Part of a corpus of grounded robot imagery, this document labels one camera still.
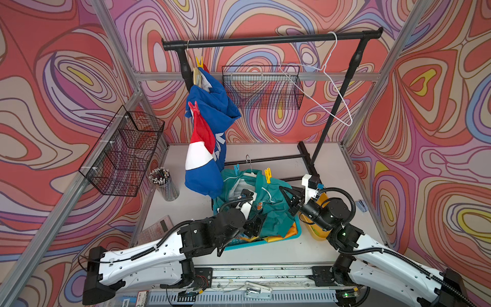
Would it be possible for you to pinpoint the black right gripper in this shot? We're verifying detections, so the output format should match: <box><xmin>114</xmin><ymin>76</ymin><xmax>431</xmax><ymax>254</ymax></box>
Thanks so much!
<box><xmin>279</xmin><ymin>184</ymin><xmax>333</xmax><ymax>232</ymax></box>

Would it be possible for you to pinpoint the teal green jacket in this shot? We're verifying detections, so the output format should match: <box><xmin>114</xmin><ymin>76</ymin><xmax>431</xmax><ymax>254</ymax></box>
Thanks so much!
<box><xmin>212</xmin><ymin>169</ymin><xmax>295</xmax><ymax>238</ymax></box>

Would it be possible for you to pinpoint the yellow clothespin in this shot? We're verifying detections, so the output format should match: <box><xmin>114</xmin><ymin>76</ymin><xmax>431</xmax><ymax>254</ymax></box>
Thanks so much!
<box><xmin>264</xmin><ymin>168</ymin><xmax>272</xmax><ymax>184</ymax></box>
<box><xmin>195</xmin><ymin>57</ymin><xmax>204</xmax><ymax>69</ymax></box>

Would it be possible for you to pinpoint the metal hanger of teal jacket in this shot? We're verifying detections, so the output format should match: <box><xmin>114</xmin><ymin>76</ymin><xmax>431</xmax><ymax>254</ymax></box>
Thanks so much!
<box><xmin>245</xmin><ymin>155</ymin><xmax>254</xmax><ymax>174</ymax></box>

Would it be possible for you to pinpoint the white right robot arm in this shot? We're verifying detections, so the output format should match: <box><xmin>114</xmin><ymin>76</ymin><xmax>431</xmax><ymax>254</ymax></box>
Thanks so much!
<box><xmin>280</xmin><ymin>188</ymin><xmax>474</xmax><ymax>306</ymax></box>

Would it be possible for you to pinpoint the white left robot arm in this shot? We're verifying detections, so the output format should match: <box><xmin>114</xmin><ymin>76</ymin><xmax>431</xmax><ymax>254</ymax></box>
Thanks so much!
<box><xmin>83</xmin><ymin>209</ymin><xmax>263</xmax><ymax>306</ymax></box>

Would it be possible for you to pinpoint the teal plastic basket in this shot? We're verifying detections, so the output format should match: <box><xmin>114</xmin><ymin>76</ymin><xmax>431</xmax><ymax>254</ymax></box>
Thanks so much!
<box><xmin>225</xmin><ymin>216</ymin><xmax>302</xmax><ymax>251</ymax></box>

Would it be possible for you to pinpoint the yellow plastic tray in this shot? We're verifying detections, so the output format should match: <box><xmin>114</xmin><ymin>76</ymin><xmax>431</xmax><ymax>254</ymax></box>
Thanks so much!
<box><xmin>299</xmin><ymin>194</ymin><xmax>331</xmax><ymax>241</ymax></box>

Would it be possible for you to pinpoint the blue white red jacket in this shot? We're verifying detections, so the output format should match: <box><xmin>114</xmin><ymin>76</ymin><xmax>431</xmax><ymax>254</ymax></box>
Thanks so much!
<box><xmin>185</xmin><ymin>68</ymin><xmax>241</xmax><ymax>198</ymax></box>

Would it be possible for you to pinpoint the blue clothespin on table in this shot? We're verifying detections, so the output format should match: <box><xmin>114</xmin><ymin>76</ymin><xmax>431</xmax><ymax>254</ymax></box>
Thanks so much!
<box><xmin>355</xmin><ymin>200</ymin><xmax>368</xmax><ymax>212</ymax></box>

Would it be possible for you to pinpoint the pink calculator on table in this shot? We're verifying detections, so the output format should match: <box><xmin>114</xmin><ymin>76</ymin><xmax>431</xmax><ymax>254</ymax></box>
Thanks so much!
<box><xmin>136</xmin><ymin>216</ymin><xmax>173</xmax><ymax>245</ymax></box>

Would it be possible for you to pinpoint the clear pencil cup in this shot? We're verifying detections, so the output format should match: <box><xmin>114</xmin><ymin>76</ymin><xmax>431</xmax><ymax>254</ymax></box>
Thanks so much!
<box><xmin>148</xmin><ymin>167</ymin><xmax>179</xmax><ymax>202</ymax></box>

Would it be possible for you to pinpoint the red clothespin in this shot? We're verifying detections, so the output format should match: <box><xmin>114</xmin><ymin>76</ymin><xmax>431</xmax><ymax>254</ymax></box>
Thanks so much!
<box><xmin>188</xmin><ymin>101</ymin><xmax>200</xmax><ymax>117</ymax></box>

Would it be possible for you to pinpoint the yellow clothespin on blue jacket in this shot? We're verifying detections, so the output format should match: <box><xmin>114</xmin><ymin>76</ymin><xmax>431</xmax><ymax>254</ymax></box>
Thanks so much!
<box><xmin>195</xmin><ymin>57</ymin><xmax>204</xmax><ymax>69</ymax></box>

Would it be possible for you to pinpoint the black clothes rack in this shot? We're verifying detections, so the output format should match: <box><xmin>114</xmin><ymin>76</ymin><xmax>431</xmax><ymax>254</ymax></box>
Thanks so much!
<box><xmin>162</xmin><ymin>27</ymin><xmax>384</xmax><ymax>175</ymax></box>

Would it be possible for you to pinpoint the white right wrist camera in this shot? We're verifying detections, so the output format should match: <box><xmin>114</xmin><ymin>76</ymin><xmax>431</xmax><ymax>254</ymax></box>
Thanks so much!
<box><xmin>301</xmin><ymin>174</ymin><xmax>323</xmax><ymax>203</ymax></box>

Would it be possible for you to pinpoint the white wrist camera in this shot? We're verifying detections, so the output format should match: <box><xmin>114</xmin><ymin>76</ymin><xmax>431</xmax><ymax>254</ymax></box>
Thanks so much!
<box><xmin>237</xmin><ymin>189</ymin><xmax>257</xmax><ymax>220</ymax></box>
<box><xmin>301</xmin><ymin>174</ymin><xmax>323</xmax><ymax>203</ymax></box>

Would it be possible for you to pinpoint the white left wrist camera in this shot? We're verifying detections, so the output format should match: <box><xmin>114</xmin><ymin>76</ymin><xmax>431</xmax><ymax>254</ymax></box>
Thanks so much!
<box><xmin>237</xmin><ymin>189</ymin><xmax>257</xmax><ymax>220</ymax></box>

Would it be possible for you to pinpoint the black wire basket rear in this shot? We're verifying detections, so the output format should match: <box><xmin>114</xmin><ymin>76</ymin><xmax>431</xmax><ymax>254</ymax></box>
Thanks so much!
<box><xmin>222</xmin><ymin>65</ymin><xmax>304</xmax><ymax>110</ymax></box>

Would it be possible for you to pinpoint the black wire basket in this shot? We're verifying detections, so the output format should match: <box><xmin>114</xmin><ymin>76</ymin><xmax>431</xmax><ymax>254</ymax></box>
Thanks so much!
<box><xmin>222</xmin><ymin>65</ymin><xmax>304</xmax><ymax>110</ymax></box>
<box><xmin>78</xmin><ymin>106</ymin><xmax>165</xmax><ymax>197</ymax></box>

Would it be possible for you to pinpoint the black wire basket left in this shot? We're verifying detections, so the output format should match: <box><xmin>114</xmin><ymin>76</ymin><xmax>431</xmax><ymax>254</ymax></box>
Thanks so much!
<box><xmin>78</xmin><ymin>106</ymin><xmax>165</xmax><ymax>197</ymax></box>

